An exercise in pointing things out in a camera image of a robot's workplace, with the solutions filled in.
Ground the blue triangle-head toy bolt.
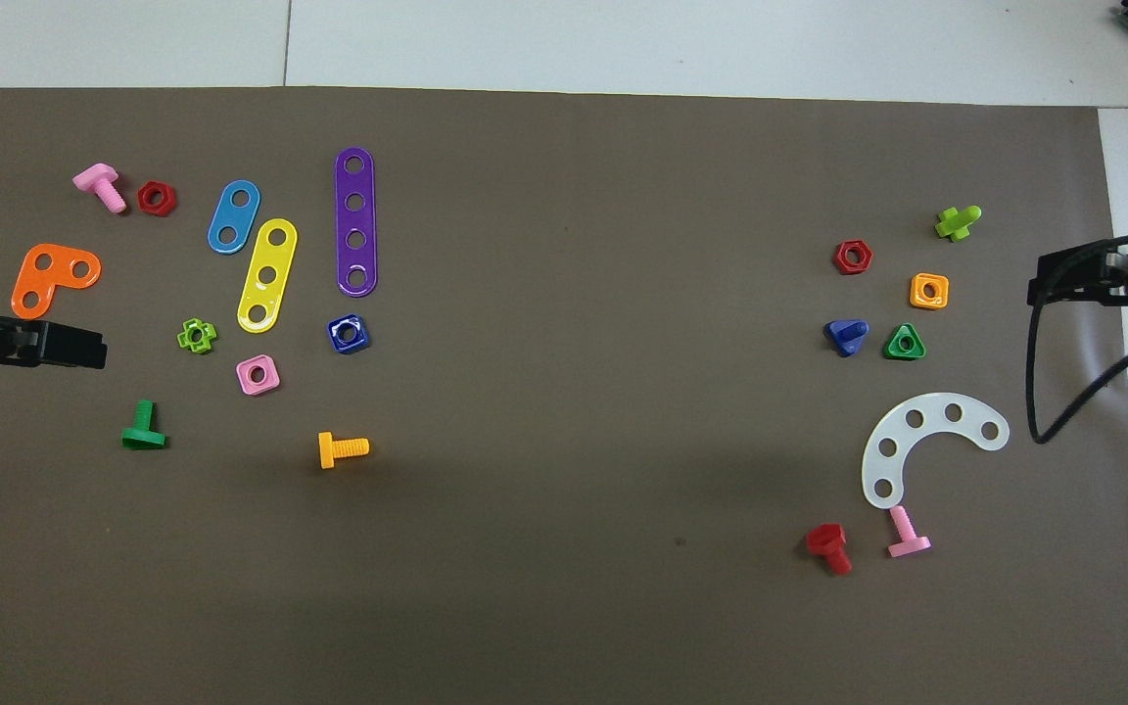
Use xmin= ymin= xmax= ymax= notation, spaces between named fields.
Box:
xmin=822 ymin=318 xmax=870 ymax=359

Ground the blue square toy nut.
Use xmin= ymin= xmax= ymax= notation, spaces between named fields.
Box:
xmin=327 ymin=313 xmax=372 ymax=355

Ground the orange L-shaped plate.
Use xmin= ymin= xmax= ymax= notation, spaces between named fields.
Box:
xmin=11 ymin=243 xmax=103 ymax=321

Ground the green plastic toy bolt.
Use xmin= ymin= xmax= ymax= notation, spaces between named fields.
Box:
xmin=120 ymin=399 xmax=169 ymax=451

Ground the lime cross-head toy bolt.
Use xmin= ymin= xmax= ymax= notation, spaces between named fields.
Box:
xmin=934 ymin=204 xmax=983 ymax=243

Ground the orange square toy nut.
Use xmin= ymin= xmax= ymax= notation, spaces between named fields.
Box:
xmin=909 ymin=272 xmax=951 ymax=310

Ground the pink plastic toy bolt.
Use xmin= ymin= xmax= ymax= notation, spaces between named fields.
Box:
xmin=886 ymin=504 xmax=933 ymax=560
xmin=72 ymin=163 xmax=128 ymax=215

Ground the pink square toy nut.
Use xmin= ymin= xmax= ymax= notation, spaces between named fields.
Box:
xmin=235 ymin=353 xmax=282 ymax=398

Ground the white curved perforated plate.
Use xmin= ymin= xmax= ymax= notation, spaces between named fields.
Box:
xmin=861 ymin=393 xmax=1011 ymax=510

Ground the green triangle toy nut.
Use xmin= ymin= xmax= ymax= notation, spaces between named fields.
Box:
xmin=883 ymin=322 xmax=928 ymax=361

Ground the blue two-hole plate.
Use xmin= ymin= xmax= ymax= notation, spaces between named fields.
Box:
xmin=207 ymin=179 xmax=261 ymax=256

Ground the yellow three-hole plate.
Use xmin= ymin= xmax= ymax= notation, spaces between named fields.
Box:
xmin=236 ymin=217 xmax=299 ymax=335

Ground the orange plastic toy bolt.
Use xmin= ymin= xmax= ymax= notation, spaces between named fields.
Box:
xmin=318 ymin=432 xmax=371 ymax=470

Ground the purple four-hole plate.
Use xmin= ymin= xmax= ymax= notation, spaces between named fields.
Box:
xmin=334 ymin=146 xmax=380 ymax=298

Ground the red plastic toy bolt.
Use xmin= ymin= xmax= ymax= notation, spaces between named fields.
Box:
xmin=805 ymin=523 xmax=854 ymax=577

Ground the brown table mat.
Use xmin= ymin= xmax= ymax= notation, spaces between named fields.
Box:
xmin=0 ymin=86 xmax=1128 ymax=705

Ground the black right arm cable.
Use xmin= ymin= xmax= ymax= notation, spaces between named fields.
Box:
xmin=1024 ymin=230 xmax=1128 ymax=447

